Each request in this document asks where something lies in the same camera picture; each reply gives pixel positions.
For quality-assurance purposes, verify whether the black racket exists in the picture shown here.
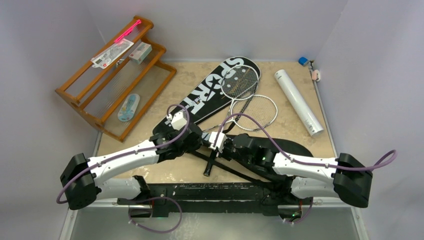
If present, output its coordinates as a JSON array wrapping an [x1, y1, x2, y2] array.
[[203, 159, 216, 177], [220, 64, 259, 117]]

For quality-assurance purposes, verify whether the white shuttlecock tube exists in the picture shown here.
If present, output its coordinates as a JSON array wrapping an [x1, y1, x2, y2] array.
[[274, 69, 324, 137]]

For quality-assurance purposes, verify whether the black racket bag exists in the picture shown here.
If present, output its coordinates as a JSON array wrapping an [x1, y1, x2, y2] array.
[[190, 133, 294, 187], [152, 56, 262, 136]]

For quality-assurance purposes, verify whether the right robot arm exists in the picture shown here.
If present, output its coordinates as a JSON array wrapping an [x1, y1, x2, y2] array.
[[208, 132, 373, 208]]

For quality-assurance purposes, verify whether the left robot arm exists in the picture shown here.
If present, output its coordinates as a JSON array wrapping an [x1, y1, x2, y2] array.
[[56, 125, 210, 210]]

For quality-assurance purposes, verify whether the blue toothbrush blister pack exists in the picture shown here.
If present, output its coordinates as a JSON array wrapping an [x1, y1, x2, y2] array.
[[117, 93, 140, 122]]

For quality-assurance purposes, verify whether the black racket under bag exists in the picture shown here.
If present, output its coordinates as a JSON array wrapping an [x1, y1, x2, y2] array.
[[220, 64, 259, 117]]

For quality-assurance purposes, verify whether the wooden tiered shelf rack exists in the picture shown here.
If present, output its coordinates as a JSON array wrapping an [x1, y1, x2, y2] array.
[[55, 15, 177, 142]]

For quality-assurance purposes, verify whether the small teal white box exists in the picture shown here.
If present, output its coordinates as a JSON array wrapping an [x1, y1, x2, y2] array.
[[128, 41, 152, 65]]

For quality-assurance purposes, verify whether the pink white small object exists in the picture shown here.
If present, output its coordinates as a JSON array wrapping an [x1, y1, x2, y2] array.
[[311, 69, 321, 82]]

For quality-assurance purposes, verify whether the blue small object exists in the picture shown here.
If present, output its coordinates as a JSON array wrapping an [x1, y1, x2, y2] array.
[[298, 57, 310, 67]]

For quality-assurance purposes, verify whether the white packaged card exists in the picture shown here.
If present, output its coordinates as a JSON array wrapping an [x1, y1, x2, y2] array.
[[91, 38, 134, 69]]

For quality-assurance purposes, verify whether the pink pen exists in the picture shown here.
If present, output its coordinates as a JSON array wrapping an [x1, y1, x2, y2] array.
[[114, 19, 142, 44]]

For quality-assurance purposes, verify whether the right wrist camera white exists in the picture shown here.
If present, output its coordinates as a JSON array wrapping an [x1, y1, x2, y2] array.
[[208, 131, 227, 153]]

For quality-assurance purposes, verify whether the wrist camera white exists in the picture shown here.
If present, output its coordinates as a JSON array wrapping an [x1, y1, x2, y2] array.
[[208, 131, 227, 153], [166, 110, 188, 131]]

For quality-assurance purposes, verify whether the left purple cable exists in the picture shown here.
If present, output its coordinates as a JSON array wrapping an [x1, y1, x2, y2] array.
[[56, 104, 191, 233]]

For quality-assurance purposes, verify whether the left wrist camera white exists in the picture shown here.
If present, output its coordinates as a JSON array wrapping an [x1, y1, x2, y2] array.
[[166, 110, 188, 131]]

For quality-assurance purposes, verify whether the white frame badminton racket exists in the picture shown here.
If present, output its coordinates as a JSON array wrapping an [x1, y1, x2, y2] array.
[[202, 94, 279, 133]]

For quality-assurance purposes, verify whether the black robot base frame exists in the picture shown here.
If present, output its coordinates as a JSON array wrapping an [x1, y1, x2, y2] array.
[[71, 180, 316, 221]]

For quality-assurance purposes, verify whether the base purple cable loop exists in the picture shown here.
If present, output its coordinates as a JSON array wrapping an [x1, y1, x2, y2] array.
[[128, 196, 183, 234]]

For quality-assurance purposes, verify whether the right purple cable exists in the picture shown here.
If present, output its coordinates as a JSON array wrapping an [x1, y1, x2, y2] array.
[[213, 113, 398, 226]]

